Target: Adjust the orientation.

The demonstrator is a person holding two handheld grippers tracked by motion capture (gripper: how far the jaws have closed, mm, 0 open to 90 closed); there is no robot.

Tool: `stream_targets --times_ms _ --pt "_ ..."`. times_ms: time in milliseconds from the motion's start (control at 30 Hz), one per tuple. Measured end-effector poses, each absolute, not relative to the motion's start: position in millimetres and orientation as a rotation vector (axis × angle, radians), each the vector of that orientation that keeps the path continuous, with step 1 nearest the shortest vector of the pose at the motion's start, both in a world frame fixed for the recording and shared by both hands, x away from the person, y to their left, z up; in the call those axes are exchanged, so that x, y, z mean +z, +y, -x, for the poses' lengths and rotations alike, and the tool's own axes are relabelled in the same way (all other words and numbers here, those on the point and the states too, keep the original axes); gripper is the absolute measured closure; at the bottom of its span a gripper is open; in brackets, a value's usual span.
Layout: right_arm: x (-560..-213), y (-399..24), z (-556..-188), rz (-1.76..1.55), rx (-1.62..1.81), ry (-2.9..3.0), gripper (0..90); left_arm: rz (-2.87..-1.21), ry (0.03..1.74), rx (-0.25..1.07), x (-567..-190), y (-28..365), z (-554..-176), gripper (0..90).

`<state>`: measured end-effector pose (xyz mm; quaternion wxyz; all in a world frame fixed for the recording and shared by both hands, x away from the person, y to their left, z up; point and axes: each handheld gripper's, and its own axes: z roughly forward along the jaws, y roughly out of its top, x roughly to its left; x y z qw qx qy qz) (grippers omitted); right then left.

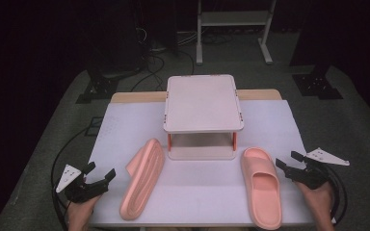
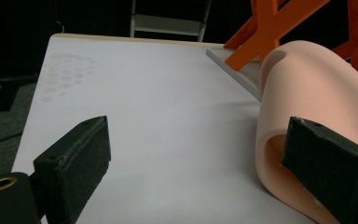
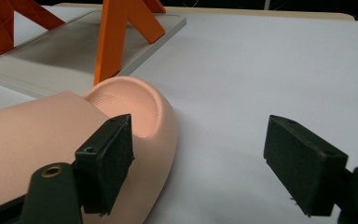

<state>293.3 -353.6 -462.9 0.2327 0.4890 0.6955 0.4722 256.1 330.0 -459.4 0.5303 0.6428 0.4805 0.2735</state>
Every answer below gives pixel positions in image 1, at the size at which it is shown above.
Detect person's right hand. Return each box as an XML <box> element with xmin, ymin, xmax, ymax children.
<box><xmin>296</xmin><ymin>181</ymin><xmax>335</xmax><ymax>231</ymax></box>

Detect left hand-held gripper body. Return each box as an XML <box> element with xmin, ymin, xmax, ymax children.
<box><xmin>56</xmin><ymin>164</ymin><xmax>110</xmax><ymax>204</ymax></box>

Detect white shoe rack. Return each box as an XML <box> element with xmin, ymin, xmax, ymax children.
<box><xmin>163</xmin><ymin>74</ymin><xmax>245</xmax><ymax>162</ymax></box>

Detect white metal stand frame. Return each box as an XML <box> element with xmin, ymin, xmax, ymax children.
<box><xmin>196</xmin><ymin>0</ymin><xmax>278</xmax><ymax>65</ymax></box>

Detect pink slipper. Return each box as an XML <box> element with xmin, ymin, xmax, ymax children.
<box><xmin>119</xmin><ymin>138</ymin><xmax>167</xmax><ymax>221</ymax></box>
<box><xmin>240</xmin><ymin>146</ymin><xmax>283</xmax><ymax>231</ymax></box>

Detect black stand base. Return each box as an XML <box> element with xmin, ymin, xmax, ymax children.
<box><xmin>75</xmin><ymin>75</ymin><xmax>120</xmax><ymax>105</ymax></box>
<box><xmin>292</xmin><ymin>65</ymin><xmax>344</xmax><ymax>100</ymax></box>

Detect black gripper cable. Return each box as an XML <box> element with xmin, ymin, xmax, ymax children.
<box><xmin>319</xmin><ymin>163</ymin><xmax>349</xmax><ymax>225</ymax></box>
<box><xmin>51</xmin><ymin>126</ymin><xmax>93</xmax><ymax>231</ymax></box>

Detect black floor cables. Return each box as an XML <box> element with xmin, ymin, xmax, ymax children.
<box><xmin>129</xmin><ymin>27</ymin><xmax>196</xmax><ymax>92</ymax></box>

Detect white table mat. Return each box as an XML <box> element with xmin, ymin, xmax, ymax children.
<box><xmin>89</xmin><ymin>99</ymin><xmax>316</xmax><ymax>227</ymax></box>

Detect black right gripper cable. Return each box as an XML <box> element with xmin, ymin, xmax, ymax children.
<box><xmin>319</xmin><ymin>163</ymin><xmax>349</xmax><ymax>225</ymax></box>

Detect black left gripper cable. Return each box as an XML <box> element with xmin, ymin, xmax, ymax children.
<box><xmin>51</xmin><ymin>126</ymin><xmax>93</xmax><ymax>231</ymax></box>

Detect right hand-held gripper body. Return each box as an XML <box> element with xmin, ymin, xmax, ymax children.
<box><xmin>293</xmin><ymin>147</ymin><xmax>351</xmax><ymax>191</ymax></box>

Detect person's left hand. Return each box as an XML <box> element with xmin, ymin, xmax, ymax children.
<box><xmin>66</xmin><ymin>193</ymin><xmax>102</xmax><ymax>231</ymax></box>

